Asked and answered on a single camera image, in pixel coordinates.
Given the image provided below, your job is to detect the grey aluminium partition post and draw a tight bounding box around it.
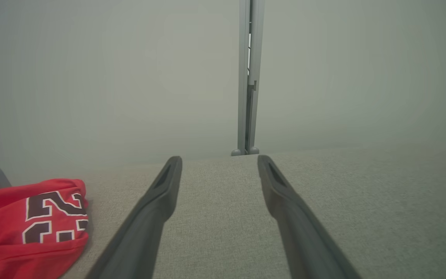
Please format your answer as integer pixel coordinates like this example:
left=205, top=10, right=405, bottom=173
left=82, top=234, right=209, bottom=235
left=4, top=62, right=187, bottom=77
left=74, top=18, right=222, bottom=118
left=231, top=0, right=266, bottom=157

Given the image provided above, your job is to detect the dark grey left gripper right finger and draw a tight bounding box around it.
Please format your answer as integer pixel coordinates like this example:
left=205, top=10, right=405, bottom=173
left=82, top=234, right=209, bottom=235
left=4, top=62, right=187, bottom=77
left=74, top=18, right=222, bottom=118
left=258, top=155, right=363, bottom=279

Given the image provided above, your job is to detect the red jersey with number 23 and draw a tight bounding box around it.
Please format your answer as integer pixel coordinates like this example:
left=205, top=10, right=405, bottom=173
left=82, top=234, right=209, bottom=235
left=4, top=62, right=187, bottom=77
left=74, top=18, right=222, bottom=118
left=0, top=178, right=90, bottom=279

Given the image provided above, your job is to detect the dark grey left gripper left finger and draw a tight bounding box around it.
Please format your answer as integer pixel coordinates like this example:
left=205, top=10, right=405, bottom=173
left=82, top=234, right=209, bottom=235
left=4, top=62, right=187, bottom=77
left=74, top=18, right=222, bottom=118
left=86, top=156, right=183, bottom=279

